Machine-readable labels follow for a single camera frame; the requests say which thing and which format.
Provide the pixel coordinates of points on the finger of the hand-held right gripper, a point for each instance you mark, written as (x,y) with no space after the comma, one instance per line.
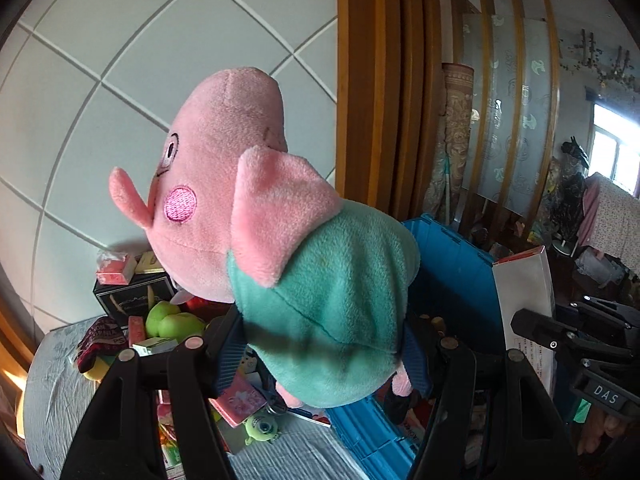
(540,330)

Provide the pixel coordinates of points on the pink floral tissue pack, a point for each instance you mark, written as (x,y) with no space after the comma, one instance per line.
(239,402)

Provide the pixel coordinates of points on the yellow plush toy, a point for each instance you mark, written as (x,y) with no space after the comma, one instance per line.
(97,369)

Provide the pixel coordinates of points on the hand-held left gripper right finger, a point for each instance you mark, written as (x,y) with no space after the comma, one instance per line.
(417,360)

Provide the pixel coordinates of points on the floral cloth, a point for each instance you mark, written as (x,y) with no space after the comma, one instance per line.
(617,225)

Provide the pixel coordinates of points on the red small suitcase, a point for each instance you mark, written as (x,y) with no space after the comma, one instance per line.
(200,306)

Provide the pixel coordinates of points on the blue plastic storage crate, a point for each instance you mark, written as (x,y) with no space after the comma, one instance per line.
(460,280)

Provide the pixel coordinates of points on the artificial vine wall decoration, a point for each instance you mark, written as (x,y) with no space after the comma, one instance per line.
(600,60)

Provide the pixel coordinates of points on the yellow small box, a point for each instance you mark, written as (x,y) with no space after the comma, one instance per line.
(147,263)

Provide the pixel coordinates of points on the dark red knit hat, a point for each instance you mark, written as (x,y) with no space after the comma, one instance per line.
(100,342)

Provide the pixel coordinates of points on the pink small box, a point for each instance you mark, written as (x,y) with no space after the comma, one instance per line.
(136,331)

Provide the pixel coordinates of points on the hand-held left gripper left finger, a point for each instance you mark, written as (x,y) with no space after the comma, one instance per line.
(227,355)

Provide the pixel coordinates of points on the person's right hand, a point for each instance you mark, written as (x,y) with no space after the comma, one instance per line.
(602,435)

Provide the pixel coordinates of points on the black plastic bags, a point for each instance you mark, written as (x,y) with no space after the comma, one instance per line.
(570,190)

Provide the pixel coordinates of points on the white blue medicine box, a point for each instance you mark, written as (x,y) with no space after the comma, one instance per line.
(155,346)

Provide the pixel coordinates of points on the black gift box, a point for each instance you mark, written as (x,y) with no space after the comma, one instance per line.
(127,300)

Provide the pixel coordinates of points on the pink pig plush teal dress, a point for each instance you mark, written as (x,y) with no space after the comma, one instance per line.
(300,285)

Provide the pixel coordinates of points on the bright window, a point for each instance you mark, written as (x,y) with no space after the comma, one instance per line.
(617,150)

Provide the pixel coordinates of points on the green plush toy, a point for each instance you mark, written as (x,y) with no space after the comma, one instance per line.
(172,321)

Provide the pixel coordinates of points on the green one-eyed monster toy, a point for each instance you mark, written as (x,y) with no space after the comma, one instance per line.
(261,427)

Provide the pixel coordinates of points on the frosted glass partition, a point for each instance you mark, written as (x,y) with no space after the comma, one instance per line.
(510,110)

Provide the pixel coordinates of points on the white long box red edge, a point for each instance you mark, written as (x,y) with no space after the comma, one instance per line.
(525,285)

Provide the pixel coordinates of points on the brown bear plush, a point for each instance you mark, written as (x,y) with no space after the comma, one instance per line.
(432,325)

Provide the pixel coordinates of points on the rolled patterned carpet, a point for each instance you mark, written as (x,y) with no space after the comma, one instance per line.
(456,135)

